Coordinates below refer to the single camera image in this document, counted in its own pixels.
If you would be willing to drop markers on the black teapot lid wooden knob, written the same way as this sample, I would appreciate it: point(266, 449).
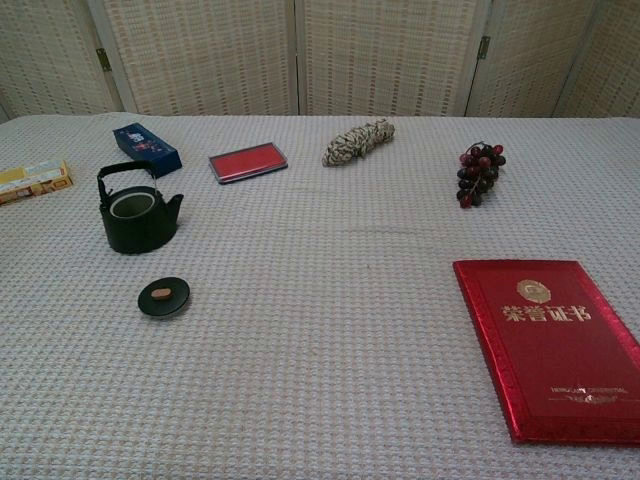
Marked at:
point(164, 296)

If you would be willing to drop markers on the black cast iron teapot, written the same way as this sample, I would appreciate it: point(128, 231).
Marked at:
point(140, 225)

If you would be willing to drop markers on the white waffle weave tablecloth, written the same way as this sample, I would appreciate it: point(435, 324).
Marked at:
point(310, 325)

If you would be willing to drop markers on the red ink pad case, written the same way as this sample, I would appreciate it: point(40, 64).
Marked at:
point(247, 162)

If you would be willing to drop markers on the dark red grape bunch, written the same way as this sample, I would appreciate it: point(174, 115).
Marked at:
point(479, 173)

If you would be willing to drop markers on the woven bamboo folding screen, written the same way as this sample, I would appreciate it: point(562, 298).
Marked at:
point(320, 55)

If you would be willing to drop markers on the blue printed rectangular box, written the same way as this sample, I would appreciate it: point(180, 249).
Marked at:
point(147, 145)

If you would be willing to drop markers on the red honor certificate folder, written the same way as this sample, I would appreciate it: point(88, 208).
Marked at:
point(550, 345)

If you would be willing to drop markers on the yellow printed cardboard box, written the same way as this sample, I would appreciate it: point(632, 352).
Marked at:
point(35, 181)

